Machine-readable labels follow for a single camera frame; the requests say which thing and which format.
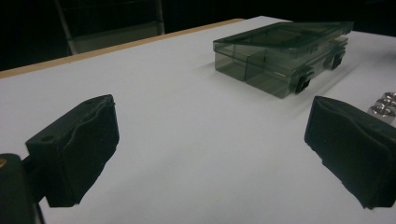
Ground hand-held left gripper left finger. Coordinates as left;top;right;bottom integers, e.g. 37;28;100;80
25;93;120;208

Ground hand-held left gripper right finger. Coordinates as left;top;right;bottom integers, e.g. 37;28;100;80
304;95;396;210

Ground silver metal nut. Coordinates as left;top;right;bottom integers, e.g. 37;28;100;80
367;103;396;126
375;91;396;108

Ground grey metal tray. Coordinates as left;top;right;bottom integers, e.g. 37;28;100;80
213;21;355;100

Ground white board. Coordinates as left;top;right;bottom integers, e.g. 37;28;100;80
0;16;396;224

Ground grey metal stand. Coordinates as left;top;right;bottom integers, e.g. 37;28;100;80
52;0;166;56

